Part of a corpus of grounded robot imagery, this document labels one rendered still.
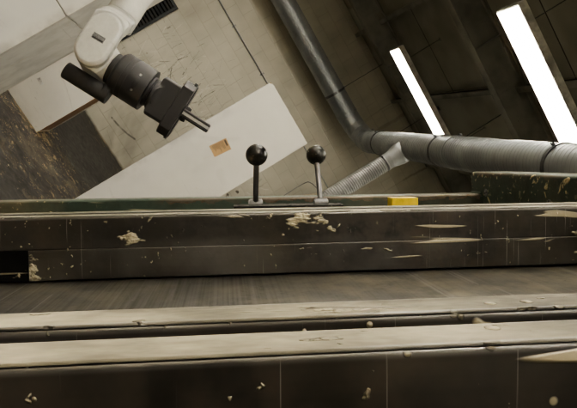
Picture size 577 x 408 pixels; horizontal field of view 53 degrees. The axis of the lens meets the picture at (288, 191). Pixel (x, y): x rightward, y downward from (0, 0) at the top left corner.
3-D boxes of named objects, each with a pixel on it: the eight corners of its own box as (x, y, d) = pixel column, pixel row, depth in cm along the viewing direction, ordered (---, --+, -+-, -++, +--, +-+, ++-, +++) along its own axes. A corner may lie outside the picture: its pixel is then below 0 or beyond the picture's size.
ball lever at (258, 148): (245, 204, 106) (245, 139, 99) (264, 204, 107) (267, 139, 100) (245, 216, 103) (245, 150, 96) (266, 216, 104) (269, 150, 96)
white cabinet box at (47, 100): (15, 82, 586) (77, 46, 591) (48, 131, 597) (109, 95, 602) (0, 79, 542) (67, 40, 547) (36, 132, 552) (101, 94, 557)
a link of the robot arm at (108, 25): (103, 83, 116) (137, 29, 118) (97, 70, 107) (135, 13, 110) (74, 67, 115) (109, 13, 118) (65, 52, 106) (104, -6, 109)
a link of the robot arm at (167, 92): (200, 88, 120) (150, 57, 119) (197, 82, 111) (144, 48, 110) (167, 140, 120) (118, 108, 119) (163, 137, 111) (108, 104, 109)
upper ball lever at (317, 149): (309, 213, 107) (304, 151, 113) (330, 213, 107) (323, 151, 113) (312, 204, 103) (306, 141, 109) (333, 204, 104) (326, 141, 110)
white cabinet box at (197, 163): (66, 204, 509) (263, 86, 523) (102, 258, 520) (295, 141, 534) (48, 215, 450) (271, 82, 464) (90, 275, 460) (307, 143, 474)
